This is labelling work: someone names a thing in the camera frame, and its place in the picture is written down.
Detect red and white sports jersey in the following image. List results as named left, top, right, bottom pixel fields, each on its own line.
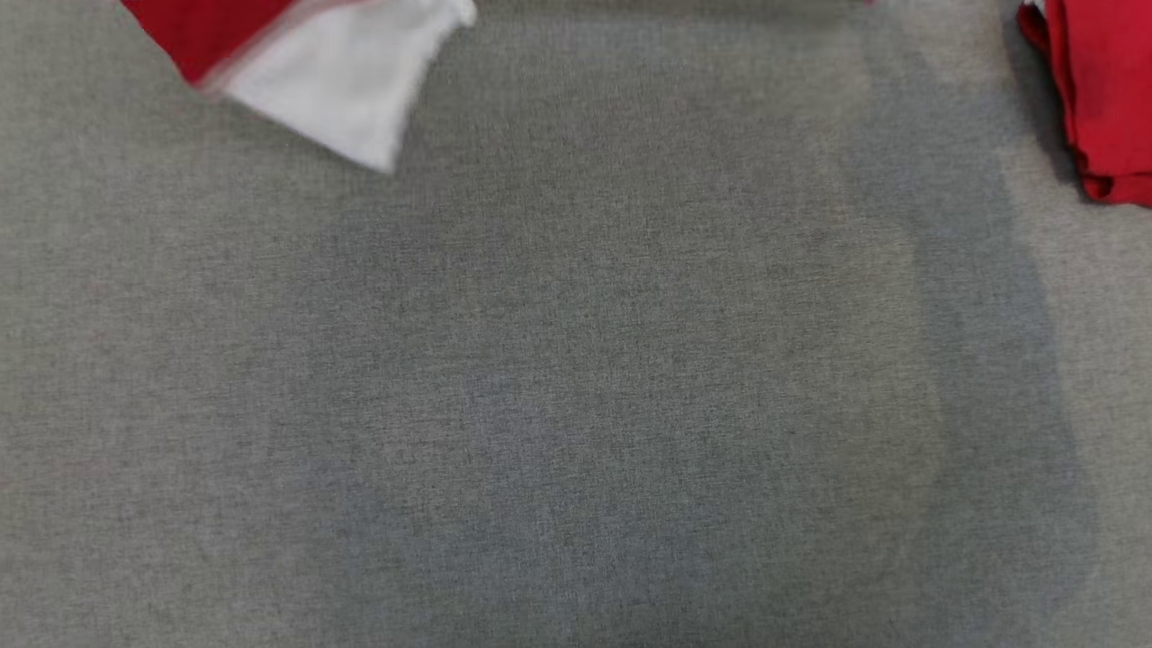
left=119, top=0, right=479, bottom=176

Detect red shorts with white stripes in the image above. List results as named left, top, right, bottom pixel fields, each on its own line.
left=1016, top=0, right=1152, bottom=209

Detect grey fabric upholstered surface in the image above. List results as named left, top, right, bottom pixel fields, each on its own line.
left=0, top=0, right=1152, bottom=648

